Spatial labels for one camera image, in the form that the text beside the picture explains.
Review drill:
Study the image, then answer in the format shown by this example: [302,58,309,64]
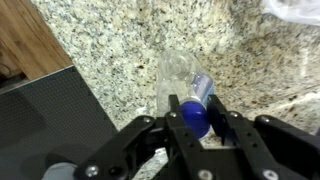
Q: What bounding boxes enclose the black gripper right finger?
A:
[205,94,320,180]

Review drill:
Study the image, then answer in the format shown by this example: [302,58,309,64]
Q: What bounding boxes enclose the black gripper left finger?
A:
[74,94,216,180]

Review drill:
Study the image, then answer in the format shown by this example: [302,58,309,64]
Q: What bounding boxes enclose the Fiji water bottle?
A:
[154,48,216,141]

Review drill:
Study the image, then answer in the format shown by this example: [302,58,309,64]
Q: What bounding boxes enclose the clear plastic bag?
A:
[261,0,320,28]

